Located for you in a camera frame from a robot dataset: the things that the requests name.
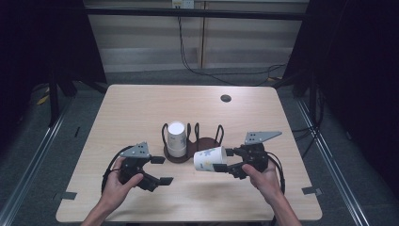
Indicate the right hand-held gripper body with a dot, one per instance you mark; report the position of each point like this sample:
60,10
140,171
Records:
255,153

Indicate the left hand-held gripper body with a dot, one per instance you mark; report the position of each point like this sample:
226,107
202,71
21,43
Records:
135,151

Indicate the stack of white paper cups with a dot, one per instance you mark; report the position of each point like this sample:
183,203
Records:
176,141

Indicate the floral white paper cup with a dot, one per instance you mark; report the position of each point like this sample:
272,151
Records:
207,158

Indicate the person's right hand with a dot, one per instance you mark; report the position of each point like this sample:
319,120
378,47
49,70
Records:
266,182

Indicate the person's left hand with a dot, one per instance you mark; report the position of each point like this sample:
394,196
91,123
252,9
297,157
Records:
117,191

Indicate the black table grommet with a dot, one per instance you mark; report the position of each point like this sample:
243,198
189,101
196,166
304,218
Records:
226,98

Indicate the small black tape piece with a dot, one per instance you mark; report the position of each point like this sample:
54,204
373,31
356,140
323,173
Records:
77,132

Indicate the grey tape strip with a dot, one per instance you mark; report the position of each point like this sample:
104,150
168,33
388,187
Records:
311,190
66,196

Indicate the black stand leg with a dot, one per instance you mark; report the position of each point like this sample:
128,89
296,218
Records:
312,97
54,100

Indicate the yellow tape piece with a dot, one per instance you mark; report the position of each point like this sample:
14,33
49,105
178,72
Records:
42,100

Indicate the black curtain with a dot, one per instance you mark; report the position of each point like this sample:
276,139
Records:
31,47
360,62

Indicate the black horizontal bar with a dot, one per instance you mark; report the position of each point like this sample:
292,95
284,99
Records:
194,13

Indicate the metal floor rail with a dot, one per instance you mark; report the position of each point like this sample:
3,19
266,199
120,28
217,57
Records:
37,153
332,163

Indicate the white wall outlet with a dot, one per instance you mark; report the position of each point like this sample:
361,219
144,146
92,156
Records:
183,3

